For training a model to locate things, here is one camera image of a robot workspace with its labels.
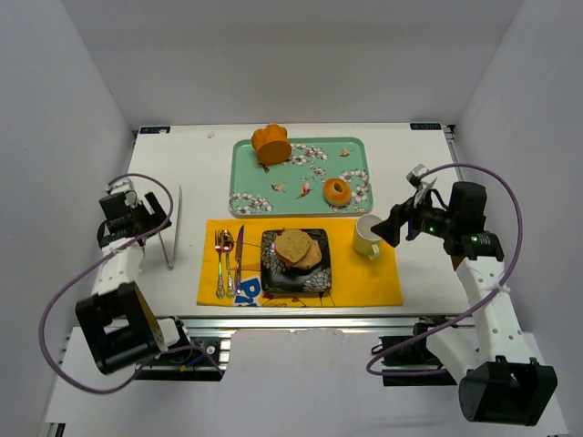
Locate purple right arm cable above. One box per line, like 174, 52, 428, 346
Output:
366, 162, 523, 376

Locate pale speckled bagel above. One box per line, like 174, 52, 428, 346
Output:
294, 240, 322, 269

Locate green floral serving tray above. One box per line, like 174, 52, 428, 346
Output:
229, 137, 373, 218

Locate golden glazed bagel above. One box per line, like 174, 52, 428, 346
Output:
322, 178, 352, 207

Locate orange bread loaf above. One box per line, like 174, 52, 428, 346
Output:
251, 124, 292, 166

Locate yellow cloth placemat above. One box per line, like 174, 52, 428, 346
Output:
197, 218, 403, 309

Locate iridescent table knife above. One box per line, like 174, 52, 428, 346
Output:
235, 225, 245, 295

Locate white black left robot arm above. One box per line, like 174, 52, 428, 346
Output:
75, 178, 403, 374

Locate black floral square plate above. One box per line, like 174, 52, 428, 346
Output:
261, 229, 332, 293

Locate blue corner label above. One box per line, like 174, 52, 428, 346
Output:
409, 122, 442, 130
139, 126, 170, 135

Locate brown bread slice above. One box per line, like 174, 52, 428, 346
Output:
274, 229, 312, 266

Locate aluminium table frame rail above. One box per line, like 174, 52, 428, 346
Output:
84, 313, 477, 331

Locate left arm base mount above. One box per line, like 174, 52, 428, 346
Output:
137, 327, 232, 382

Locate left blue corner label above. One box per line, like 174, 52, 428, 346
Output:
139, 126, 170, 135

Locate metal serving tongs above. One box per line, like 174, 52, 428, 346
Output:
159, 185, 183, 270

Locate right blue corner label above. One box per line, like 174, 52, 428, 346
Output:
409, 122, 442, 130

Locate pale green white mug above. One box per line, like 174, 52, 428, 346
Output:
353, 214, 383, 260

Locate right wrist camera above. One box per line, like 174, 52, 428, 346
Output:
406, 164, 436, 208

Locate iridescent spoon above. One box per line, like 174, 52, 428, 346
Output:
222, 229, 236, 300

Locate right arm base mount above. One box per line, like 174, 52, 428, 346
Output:
371, 317, 456, 387

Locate iridescent fork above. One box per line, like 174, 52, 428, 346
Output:
214, 229, 226, 299

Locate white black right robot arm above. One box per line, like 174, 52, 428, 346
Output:
386, 179, 557, 427

